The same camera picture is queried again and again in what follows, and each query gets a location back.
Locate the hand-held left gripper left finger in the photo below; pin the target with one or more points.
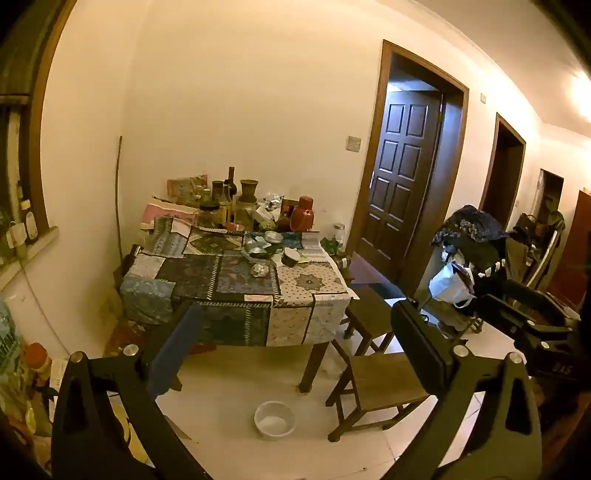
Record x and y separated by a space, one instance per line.
178 344

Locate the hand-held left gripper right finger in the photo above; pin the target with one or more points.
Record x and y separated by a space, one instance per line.
418 341

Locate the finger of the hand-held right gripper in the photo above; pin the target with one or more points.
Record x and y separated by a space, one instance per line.
540 302
517 321

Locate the foil ball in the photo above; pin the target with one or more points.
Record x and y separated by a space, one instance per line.
260 270

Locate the white plastic basin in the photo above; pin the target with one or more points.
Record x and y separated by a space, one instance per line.
274 422

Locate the round metal tin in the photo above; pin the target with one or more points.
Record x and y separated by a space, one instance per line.
273 237

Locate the wooden stool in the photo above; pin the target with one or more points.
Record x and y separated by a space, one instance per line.
369 309
383 378

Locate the dark doormat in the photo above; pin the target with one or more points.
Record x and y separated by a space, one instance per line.
385 290

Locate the reddish brown door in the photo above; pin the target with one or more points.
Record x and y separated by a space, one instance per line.
572 249

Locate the white plastic bag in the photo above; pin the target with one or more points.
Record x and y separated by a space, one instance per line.
445 284

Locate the brown handbag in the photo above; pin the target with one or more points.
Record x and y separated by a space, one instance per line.
526 225

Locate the patchwork tablecloth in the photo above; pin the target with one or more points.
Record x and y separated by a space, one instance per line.
240 286

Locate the green leafy plant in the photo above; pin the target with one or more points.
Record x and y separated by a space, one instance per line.
331 247

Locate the glass jar with dark lid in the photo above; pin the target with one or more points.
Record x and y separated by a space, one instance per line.
208 217

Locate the pink cloth-covered box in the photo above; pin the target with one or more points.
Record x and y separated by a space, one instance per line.
164 213

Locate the glass jar with metal lid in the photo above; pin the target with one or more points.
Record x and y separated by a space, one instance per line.
339 233

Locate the orange-lid jar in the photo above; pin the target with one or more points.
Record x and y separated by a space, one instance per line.
37 360

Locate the clear glass bottle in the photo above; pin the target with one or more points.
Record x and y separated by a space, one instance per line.
225 205

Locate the green bumpy ball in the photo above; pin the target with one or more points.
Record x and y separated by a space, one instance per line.
268 224

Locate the patterned gift box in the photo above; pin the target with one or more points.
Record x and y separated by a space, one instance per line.
184 189

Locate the white cardboard box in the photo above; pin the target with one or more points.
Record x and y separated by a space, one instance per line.
265 213

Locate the brown panelled door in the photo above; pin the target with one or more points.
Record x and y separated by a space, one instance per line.
397 184

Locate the blue printed packet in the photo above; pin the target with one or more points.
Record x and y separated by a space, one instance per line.
10 341

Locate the brown ceramic vase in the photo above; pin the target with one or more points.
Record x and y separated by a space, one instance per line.
248 190

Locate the red thermos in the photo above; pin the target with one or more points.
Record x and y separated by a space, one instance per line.
302 217

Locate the dark wine bottle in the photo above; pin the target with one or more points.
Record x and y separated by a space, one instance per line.
231 182

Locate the thin wooden stick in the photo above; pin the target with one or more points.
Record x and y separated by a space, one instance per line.
117 184

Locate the silver foil bag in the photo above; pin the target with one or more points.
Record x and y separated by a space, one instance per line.
275 199

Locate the small labelled bottle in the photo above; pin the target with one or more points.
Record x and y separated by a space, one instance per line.
31 226

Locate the wide brown door frame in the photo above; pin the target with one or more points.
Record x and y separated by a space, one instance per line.
455 184

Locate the narrow brown door frame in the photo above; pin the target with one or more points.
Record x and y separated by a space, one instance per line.
491 161

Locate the wall light switch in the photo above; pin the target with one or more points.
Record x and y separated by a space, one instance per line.
354 143

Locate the wooden window frame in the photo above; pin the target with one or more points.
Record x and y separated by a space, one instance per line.
36 138

